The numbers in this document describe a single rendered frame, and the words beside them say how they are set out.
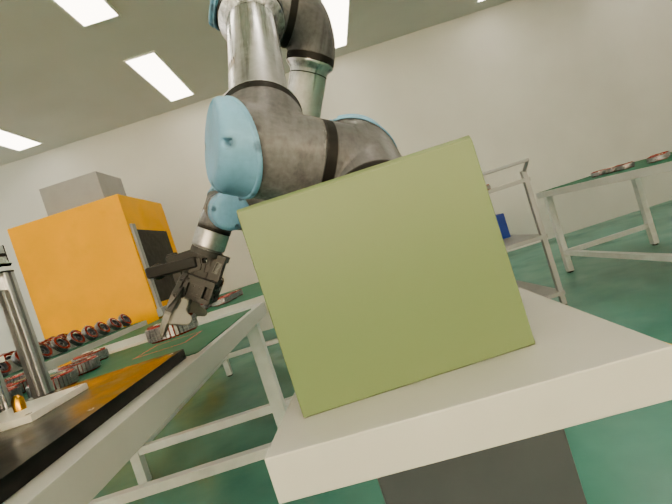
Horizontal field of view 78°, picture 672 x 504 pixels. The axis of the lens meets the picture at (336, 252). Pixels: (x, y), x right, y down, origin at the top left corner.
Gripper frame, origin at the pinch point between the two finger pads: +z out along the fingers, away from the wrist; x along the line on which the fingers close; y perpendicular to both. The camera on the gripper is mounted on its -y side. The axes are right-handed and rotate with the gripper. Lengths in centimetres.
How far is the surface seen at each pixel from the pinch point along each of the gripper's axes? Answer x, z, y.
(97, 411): -35.7, 3.3, 4.8
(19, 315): -4.1, 6.2, -30.6
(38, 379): -4.2, 18.1, -22.3
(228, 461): 69, 63, 17
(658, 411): 46, -12, 153
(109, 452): -42.0, 4.3, 10.5
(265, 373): 68, 25, 20
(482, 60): 480, -343, 142
